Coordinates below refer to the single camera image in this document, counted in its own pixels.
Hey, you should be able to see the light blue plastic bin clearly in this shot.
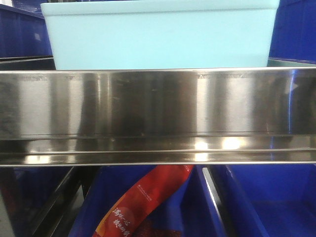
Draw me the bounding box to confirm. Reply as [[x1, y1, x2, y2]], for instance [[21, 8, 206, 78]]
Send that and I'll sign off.
[[41, 0, 279, 70]]

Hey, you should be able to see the red snack bag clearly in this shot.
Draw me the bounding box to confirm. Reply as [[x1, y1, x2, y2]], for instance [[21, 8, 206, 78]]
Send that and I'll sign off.
[[93, 165, 194, 237]]

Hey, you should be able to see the stainless steel shelf rack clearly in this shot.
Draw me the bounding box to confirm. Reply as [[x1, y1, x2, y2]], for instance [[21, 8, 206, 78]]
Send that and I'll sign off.
[[0, 58, 316, 237]]

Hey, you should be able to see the blue crate with snack bag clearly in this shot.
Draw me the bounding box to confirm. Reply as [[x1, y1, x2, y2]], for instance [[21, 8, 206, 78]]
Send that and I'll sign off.
[[69, 165, 227, 237]]

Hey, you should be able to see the blue crate lower right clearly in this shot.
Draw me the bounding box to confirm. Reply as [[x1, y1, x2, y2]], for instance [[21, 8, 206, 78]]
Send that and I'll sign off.
[[212, 164, 316, 237]]

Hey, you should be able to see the blue crate upper right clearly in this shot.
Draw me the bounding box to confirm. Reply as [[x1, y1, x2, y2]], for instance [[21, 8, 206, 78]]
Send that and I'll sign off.
[[269, 0, 316, 61]]

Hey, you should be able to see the blue crate upper left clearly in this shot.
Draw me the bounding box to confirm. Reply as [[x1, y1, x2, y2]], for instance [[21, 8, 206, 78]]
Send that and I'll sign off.
[[0, 4, 52, 58]]

